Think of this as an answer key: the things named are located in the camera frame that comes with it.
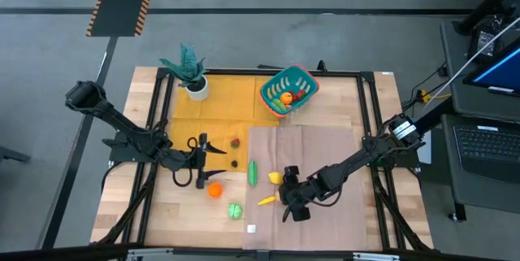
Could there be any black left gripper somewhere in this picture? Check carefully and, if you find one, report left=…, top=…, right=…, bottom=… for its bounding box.
left=161, top=132, right=228, bottom=191

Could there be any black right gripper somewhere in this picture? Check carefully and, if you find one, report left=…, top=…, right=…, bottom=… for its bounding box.
left=277, top=164, right=328, bottom=224

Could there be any orange toy pumpkin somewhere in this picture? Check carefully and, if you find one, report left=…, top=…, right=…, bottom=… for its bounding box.
left=207, top=182, right=223, bottom=199

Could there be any green toy pea pod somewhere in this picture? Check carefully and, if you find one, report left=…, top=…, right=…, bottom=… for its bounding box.
left=248, top=160, right=259, bottom=188

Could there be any green toy cabbage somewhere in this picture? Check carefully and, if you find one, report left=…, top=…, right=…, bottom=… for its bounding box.
left=227, top=202, right=244, bottom=220

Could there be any pale pink cloth mat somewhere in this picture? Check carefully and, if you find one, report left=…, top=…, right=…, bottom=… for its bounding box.
left=242, top=125, right=369, bottom=250

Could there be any yellow cloth mat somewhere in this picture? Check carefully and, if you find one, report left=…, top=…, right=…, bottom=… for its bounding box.
left=163, top=74, right=281, bottom=172

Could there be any teal basket with orange rim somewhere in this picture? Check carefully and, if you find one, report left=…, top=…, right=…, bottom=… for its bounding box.
left=258, top=63, right=321, bottom=119

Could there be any green plant in white pot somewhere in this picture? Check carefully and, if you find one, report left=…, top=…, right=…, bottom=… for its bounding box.
left=158, top=43, right=210, bottom=102

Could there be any white box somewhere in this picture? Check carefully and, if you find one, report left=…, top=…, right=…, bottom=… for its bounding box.
left=418, top=138, right=434, bottom=165

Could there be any black hazard-striped floor mat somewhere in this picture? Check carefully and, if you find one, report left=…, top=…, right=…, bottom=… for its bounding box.
left=85, top=0, right=159, bottom=38

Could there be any black chair leg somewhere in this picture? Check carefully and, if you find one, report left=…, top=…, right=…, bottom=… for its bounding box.
left=0, top=146, right=32, bottom=164

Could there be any black laptop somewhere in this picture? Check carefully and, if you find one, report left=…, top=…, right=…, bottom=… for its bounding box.
left=440, top=113, right=520, bottom=185

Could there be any black equipment cart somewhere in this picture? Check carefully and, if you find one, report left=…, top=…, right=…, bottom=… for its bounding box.
left=440, top=20, right=520, bottom=224

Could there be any black tablet blue screen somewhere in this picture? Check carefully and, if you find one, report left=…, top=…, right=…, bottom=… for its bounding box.
left=462, top=37, right=520, bottom=98

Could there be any black power adapter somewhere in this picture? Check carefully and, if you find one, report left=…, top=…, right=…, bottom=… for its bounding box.
left=466, top=24, right=504, bottom=63

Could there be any black stand pole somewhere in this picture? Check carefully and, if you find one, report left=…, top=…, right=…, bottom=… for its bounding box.
left=453, top=0, right=520, bottom=37

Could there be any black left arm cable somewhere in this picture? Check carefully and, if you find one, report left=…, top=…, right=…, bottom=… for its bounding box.
left=171, top=136, right=201, bottom=189

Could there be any black metal table frame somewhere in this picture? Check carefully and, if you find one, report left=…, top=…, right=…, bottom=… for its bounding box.
left=92, top=65, right=435, bottom=256

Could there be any yellow cable plug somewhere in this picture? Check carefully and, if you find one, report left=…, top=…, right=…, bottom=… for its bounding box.
left=418, top=89, right=453, bottom=103

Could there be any white cable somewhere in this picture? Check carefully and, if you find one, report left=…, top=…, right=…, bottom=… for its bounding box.
left=429, top=15, right=520, bottom=103

